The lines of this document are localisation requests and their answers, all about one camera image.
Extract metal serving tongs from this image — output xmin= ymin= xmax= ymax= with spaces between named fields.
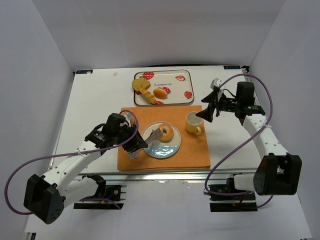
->
xmin=128 ymin=129 xmax=163 ymax=160

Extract sugared bagel donut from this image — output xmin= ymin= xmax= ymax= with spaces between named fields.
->
xmin=158 ymin=123 xmax=174 ymax=143

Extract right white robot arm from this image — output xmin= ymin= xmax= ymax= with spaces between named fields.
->
xmin=196 ymin=78 xmax=302 ymax=196

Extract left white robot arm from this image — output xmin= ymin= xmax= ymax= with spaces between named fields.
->
xmin=23 ymin=110 xmax=148 ymax=225

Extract sliced loaf bread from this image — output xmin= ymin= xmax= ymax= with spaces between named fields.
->
xmin=131 ymin=77 xmax=151 ymax=92

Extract yellow mug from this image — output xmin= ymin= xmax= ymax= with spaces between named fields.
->
xmin=185 ymin=111 xmax=203 ymax=135

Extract silver fork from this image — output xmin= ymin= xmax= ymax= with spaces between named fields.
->
xmin=130 ymin=117 xmax=136 ymax=126

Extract silver table knife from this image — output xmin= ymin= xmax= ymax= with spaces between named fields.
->
xmin=134 ymin=150 xmax=139 ymax=159

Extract right corner label sticker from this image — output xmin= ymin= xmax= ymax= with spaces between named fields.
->
xmin=223 ymin=65 xmax=241 ymax=70

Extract corner label sticker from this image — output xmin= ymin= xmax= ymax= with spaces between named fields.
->
xmin=223 ymin=65 xmax=241 ymax=70
xmin=75 ymin=69 xmax=93 ymax=75

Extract strawberry print tray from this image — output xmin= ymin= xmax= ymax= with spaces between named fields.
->
xmin=134 ymin=69 xmax=195 ymax=106

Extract orange cloth placemat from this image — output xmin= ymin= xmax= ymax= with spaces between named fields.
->
xmin=117 ymin=105 xmax=211 ymax=171

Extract long baguette roll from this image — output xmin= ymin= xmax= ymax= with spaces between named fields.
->
xmin=139 ymin=86 xmax=157 ymax=105

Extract ceramic plate with plant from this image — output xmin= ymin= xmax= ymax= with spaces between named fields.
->
xmin=141 ymin=121 xmax=182 ymax=159

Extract round orange bun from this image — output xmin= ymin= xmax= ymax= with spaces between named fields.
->
xmin=153 ymin=88 xmax=168 ymax=99

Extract left corner label sticker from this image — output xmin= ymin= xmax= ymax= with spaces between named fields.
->
xmin=75 ymin=69 xmax=93 ymax=75

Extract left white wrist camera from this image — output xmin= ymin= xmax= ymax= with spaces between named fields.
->
xmin=123 ymin=111 xmax=135 ymax=122

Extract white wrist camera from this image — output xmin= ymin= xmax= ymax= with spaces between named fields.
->
xmin=123 ymin=111 xmax=135 ymax=122
xmin=210 ymin=78 xmax=223 ymax=90

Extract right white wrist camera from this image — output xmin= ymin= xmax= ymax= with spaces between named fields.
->
xmin=210 ymin=78 xmax=223 ymax=90

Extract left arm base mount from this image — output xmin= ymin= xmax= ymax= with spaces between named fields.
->
xmin=73 ymin=185 xmax=127 ymax=210

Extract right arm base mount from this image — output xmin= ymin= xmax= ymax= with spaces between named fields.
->
xmin=203 ymin=177 xmax=258 ymax=213

